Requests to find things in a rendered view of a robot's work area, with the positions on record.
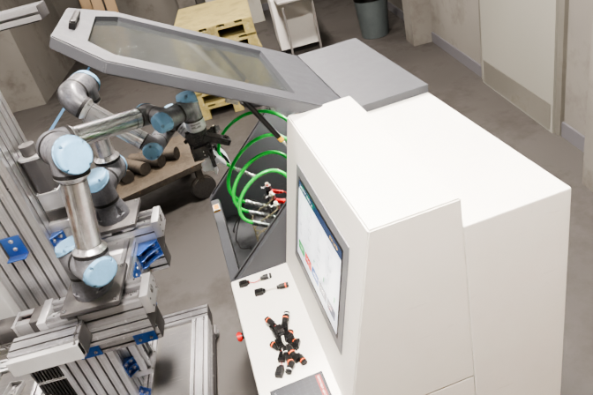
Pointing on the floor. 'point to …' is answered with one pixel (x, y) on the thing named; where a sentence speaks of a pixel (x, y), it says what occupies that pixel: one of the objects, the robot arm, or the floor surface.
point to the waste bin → (372, 11)
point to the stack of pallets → (241, 22)
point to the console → (385, 257)
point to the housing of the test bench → (478, 219)
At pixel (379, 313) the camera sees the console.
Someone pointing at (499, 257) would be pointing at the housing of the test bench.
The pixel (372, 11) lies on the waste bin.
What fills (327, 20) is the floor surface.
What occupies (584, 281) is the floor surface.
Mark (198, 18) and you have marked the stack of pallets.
